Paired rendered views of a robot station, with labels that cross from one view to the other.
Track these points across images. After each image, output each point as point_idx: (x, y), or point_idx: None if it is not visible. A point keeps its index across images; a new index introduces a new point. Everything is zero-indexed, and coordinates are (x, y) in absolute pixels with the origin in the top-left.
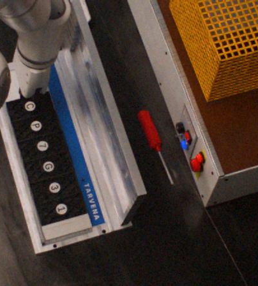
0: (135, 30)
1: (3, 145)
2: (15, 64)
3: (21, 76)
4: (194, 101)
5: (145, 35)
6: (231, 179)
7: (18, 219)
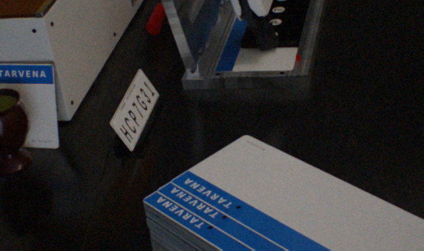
0: (93, 95)
1: (322, 34)
2: None
3: None
4: None
5: (91, 53)
6: None
7: None
